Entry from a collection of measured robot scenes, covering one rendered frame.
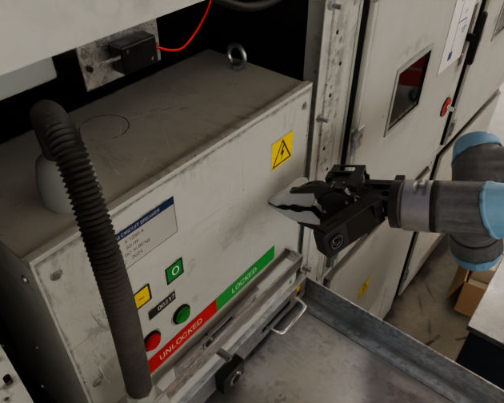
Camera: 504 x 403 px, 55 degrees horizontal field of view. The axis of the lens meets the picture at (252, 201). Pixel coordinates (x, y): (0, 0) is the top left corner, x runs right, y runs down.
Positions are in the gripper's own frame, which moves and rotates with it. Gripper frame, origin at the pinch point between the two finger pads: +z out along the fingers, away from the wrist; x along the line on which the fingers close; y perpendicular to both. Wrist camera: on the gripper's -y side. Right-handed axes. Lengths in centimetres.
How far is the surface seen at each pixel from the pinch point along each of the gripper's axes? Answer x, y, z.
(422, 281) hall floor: -127, 112, 0
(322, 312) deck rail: -38.2, 11.0, 1.6
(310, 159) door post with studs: -0.5, 14.7, -1.3
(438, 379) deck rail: -45, 5, -23
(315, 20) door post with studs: 23.5, 17.6, -5.4
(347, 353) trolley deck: -40.6, 3.5, -6.0
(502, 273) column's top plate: -58, 50, -33
